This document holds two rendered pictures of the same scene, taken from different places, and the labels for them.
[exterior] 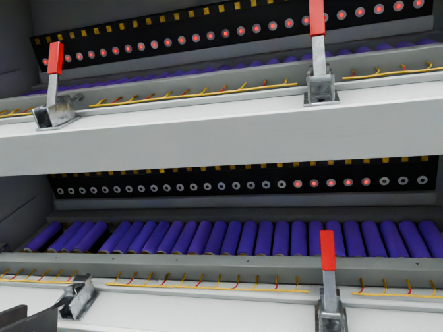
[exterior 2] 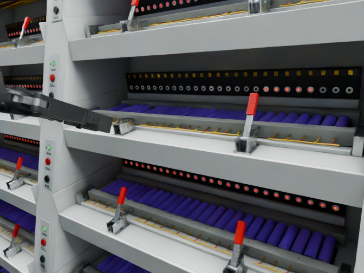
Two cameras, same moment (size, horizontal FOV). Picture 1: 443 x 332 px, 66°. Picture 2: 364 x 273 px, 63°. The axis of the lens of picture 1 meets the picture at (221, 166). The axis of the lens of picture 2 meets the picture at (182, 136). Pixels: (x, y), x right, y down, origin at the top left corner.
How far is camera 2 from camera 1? 0.26 m
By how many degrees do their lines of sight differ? 19
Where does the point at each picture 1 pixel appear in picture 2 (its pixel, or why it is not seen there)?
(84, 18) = not seen: outside the picture
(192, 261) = (186, 117)
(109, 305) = (138, 133)
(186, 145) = (186, 39)
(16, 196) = (108, 85)
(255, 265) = (218, 121)
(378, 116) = (281, 19)
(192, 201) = (201, 97)
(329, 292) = (247, 126)
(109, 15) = not seen: outside the picture
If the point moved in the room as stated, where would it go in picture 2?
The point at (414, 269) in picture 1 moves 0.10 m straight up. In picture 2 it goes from (309, 128) to (316, 60)
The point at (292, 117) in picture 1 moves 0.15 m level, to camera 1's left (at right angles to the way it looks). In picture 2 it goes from (238, 21) to (146, 24)
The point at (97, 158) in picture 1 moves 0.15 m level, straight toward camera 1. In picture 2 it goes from (144, 47) to (131, 21)
